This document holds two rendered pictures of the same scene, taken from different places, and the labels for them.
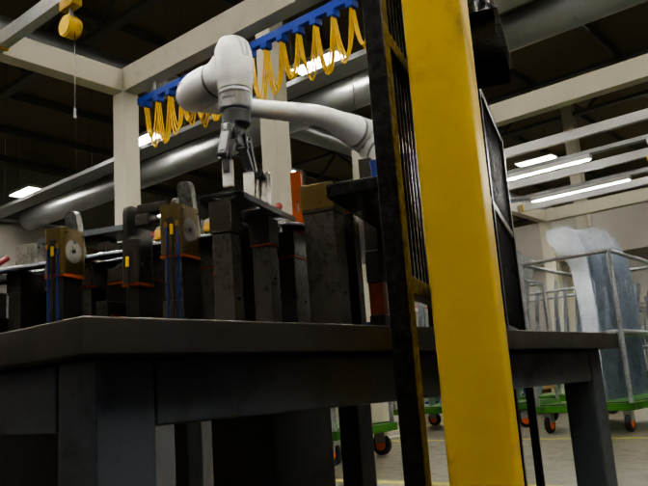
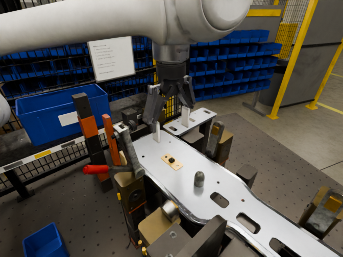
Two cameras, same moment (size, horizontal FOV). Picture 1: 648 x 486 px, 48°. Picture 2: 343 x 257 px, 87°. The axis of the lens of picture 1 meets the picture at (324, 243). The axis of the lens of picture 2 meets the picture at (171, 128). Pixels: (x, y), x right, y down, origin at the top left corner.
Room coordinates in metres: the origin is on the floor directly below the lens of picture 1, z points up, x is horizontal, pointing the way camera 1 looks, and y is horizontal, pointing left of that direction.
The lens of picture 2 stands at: (2.23, 0.43, 1.45)
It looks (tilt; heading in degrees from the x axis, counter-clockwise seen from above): 33 degrees down; 209
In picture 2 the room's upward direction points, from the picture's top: straight up
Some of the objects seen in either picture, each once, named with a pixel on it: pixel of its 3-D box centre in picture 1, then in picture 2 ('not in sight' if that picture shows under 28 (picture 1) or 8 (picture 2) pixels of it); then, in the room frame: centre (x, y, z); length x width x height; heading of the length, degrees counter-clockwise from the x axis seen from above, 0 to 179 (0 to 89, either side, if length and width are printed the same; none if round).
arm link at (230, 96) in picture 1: (235, 102); (170, 48); (1.83, 0.21, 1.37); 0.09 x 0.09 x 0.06
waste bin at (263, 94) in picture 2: not in sight; (275, 83); (-1.38, 0.55, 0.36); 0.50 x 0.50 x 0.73
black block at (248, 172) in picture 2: (135, 301); (240, 195); (1.72, 0.46, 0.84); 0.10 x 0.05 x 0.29; 160
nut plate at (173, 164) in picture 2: not in sight; (171, 160); (1.83, 0.21, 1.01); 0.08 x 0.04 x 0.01; 70
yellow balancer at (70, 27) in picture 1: (70, 58); not in sight; (4.45, 1.58, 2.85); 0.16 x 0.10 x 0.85; 51
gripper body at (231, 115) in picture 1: (236, 128); (171, 78); (1.83, 0.21, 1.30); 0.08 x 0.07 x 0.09; 161
